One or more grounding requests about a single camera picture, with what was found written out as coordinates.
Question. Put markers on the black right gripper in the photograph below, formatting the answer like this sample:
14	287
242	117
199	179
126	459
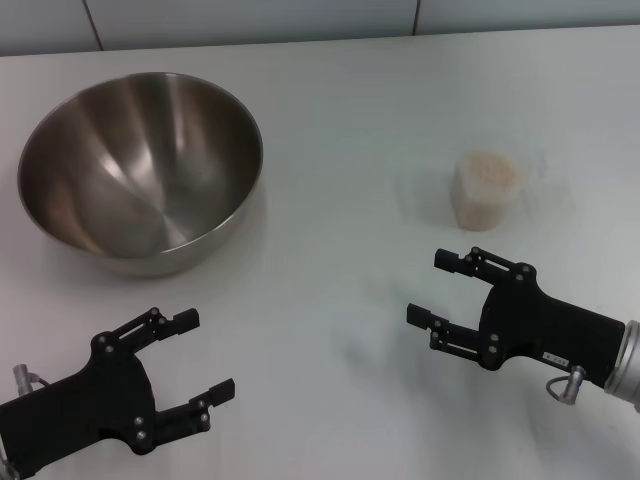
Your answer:
540	325

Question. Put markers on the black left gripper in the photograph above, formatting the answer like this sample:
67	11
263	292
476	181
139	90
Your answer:
75	405

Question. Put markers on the clear plastic measuring cup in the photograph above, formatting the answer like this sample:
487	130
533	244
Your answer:
480	205

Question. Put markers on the white rice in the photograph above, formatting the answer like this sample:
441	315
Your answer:
487	172

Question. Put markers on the stainless steel mixing bowl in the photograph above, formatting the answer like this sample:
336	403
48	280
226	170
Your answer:
140	175

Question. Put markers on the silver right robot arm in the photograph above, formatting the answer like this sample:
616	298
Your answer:
627	365

